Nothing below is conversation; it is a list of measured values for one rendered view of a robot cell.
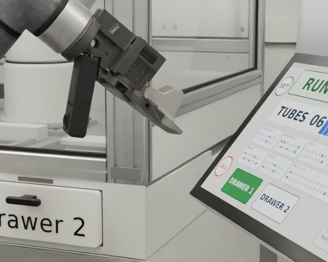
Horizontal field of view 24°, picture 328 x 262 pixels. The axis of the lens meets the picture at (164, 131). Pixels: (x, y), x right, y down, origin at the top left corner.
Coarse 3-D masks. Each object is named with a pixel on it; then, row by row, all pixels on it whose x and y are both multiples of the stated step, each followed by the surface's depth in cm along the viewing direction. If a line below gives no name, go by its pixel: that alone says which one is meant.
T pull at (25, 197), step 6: (6, 198) 147; (12, 198) 146; (18, 198) 146; (24, 198) 146; (30, 198) 146; (36, 198) 148; (18, 204) 146; (24, 204) 146; (30, 204) 145; (36, 204) 145
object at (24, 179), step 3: (18, 177) 152; (21, 177) 151; (24, 177) 151; (27, 177) 151; (30, 177) 151; (18, 180) 152; (21, 180) 151; (24, 180) 151; (27, 180) 151; (30, 180) 151; (33, 180) 150; (36, 180) 150; (39, 180) 150; (42, 180) 150; (45, 180) 149; (48, 180) 149; (51, 180) 149; (45, 183) 149; (48, 183) 149; (51, 183) 149
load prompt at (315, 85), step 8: (304, 72) 125; (312, 72) 123; (320, 72) 121; (304, 80) 123; (312, 80) 121; (320, 80) 119; (296, 88) 124; (304, 88) 122; (312, 88) 120; (320, 88) 118; (304, 96) 120; (312, 96) 118; (320, 96) 116
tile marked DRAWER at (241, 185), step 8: (240, 168) 121; (232, 176) 122; (240, 176) 120; (248, 176) 118; (256, 176) 116; (224, 184) 122; (232, 184) 120; (240, 184) 118; (248, 184) 116; (256, 184) 114; (224, 192) 120; (232, 192) 118; (240, 192) 117; (248, 192) 115; (240, 200) 115; (248, 200) 113
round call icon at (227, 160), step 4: (224, 156) 128; (228, 156) 127; (232, 156) 126; (224, 160) 127; (228, 160) 126; (232, 160) 125; (220, 164) 127; (224, 164) 126; (228, 164) 125; (216, 168) 128; (220, 168) 126; (224, 168) 125; (228, 168) 124; (212, 172) 128; (216, 172) 127; (220, 172) 126; (224, 172) 125; (216, 176) 126; (220, 176) 125
